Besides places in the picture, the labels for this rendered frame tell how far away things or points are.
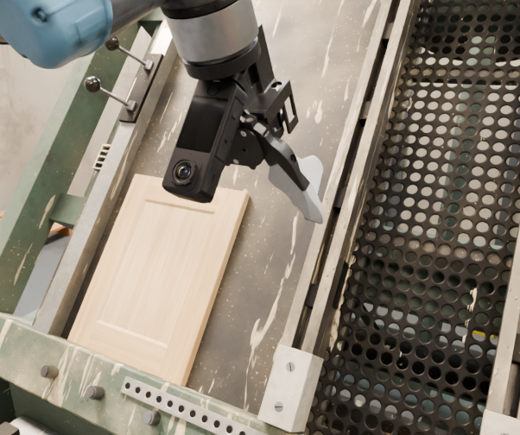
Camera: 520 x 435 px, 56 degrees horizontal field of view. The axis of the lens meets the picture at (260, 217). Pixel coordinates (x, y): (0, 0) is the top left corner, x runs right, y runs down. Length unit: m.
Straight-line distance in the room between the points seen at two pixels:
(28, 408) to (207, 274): 0.50
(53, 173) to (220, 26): 1.04
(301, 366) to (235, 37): 0.56
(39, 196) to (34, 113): 3.41
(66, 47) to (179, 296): 0.75
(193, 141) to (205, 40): 0.09
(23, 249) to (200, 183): 1.00
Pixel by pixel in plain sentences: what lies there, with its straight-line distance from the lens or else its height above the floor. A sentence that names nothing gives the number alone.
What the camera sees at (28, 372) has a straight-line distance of 1.19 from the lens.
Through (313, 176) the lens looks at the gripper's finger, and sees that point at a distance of 0.52.
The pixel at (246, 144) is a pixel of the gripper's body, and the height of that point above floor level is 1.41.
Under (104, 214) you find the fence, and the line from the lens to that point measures 1.21.
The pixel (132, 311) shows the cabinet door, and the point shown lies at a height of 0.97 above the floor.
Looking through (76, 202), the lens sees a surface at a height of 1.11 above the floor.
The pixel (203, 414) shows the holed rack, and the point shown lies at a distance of 0.92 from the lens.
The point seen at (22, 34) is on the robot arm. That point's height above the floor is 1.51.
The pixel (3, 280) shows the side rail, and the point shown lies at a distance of 1.39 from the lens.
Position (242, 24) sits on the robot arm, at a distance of 0.43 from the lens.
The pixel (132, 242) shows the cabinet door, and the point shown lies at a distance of 1.13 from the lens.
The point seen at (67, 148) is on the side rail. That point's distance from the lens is 1.43.
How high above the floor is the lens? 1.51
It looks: 20 degrees down
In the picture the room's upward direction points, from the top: straight up
